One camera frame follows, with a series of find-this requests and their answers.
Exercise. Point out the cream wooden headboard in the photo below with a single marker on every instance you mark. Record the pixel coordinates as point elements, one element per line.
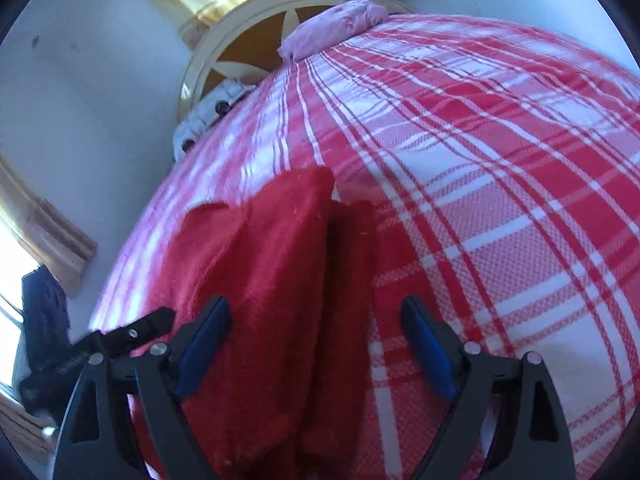
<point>244,44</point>

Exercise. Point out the red knitted sweater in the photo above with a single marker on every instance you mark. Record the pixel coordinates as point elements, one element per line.
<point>284,396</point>

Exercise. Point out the pink pillow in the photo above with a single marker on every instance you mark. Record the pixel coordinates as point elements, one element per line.
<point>331,27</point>

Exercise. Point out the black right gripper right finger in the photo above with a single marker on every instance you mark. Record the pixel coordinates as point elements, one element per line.
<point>530,440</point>

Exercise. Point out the white patterned pillow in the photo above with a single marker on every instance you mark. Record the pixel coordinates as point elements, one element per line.
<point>216,104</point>

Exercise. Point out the red plaid bed sheet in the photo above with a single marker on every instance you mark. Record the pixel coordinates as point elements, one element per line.
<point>502,165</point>

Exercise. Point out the beige curtain lower left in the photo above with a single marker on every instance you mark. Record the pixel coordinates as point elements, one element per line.
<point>46,234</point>

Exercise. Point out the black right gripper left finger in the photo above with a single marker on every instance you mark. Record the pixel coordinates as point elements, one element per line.
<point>98,441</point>

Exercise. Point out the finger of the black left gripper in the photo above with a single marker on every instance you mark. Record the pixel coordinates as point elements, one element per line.
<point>125,339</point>

